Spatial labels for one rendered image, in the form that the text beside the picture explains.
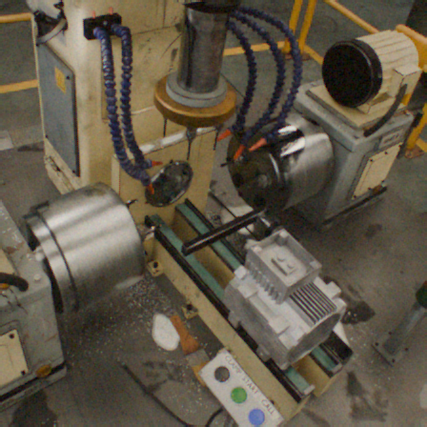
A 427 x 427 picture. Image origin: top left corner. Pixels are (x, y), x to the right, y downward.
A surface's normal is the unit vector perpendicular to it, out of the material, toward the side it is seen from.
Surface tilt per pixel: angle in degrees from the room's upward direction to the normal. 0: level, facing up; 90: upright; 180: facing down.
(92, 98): 90
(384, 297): 0
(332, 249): 0
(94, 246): 39
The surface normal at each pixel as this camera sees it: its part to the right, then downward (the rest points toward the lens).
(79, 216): 0.23, -0.58
